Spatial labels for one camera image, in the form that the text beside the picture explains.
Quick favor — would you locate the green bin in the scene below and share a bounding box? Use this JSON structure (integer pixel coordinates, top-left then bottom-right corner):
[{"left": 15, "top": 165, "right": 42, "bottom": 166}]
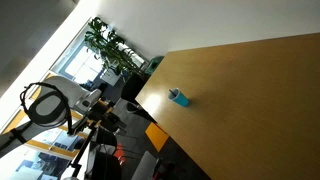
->
[{"left": 144, "top": 55, "right": 165, "bottom": 75}]

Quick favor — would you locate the grey chair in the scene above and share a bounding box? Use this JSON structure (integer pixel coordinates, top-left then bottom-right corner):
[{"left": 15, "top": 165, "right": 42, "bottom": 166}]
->
[{"left": 130, "top": 150, "right": 160, "bottom": 180}]

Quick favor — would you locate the blue paper cup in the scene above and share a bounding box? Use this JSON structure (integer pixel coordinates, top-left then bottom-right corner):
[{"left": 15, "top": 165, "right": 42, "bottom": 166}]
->
[{"left": 167, "top": 87, "right": 190, "bottom": 108}]

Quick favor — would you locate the bright window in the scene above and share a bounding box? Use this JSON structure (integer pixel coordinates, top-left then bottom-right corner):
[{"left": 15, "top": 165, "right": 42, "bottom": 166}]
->
[{"left": 59, "top": 42, "right": 108, "bottom": 85}]

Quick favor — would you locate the black camera stand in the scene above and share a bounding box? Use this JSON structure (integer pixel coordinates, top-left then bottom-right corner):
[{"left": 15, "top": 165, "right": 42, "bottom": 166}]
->
[{"left": 69, "top": 125, "right": 98, "bottom": 180}]

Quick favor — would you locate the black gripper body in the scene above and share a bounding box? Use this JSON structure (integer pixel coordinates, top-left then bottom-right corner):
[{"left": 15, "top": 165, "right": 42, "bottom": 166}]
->
[{"left": 94, "top": 99, "right": 128, "bottom": 135}]

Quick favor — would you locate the green leafy plant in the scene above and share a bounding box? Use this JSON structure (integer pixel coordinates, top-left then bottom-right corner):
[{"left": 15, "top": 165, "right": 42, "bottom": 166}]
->
[{"left": 83, "top": 16, "right": 148, "bottom": 80}]

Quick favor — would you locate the black office chair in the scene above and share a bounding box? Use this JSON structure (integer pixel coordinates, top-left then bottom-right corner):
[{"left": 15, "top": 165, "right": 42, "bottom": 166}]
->
[
  {"left": 90, "top": 151, "right": 123, "bottom": 180},
  {"left": 120, "top": 73, "right": 152, "bottom": 103}
]

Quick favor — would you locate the orange red stool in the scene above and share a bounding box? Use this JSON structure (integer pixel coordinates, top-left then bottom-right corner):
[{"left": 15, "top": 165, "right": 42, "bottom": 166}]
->
[{"left": 112, "top": 144, "right": 127, "bottom": 165}]

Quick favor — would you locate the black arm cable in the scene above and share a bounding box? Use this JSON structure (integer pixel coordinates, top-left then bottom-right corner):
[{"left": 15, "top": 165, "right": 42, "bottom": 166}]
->
[{"left": 19, "top": 82, "right": 76, "bottom": 136}]

